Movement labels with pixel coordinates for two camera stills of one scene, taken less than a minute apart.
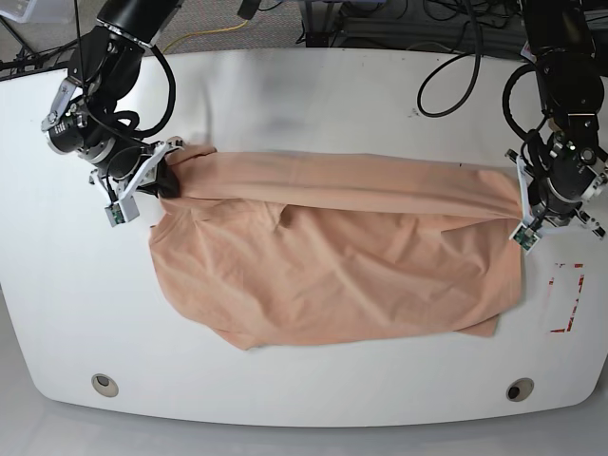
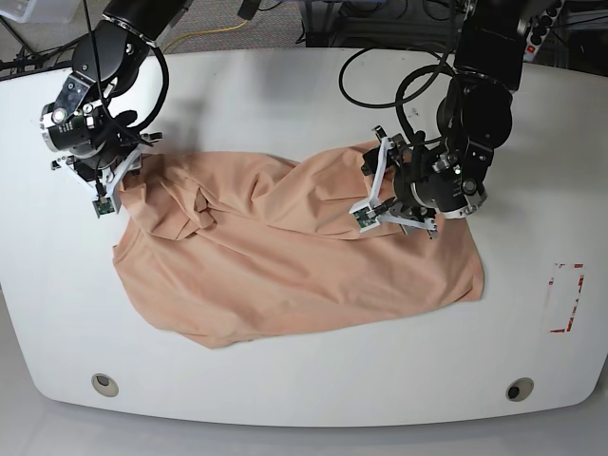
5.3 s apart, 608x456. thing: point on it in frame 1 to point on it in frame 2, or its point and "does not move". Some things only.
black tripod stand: x=25 y=61 does not move
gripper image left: x=150 y=169 to x=105 y=174
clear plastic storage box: x=40 y=11 does not move
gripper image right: x=542 y=204 to x=384 y=162
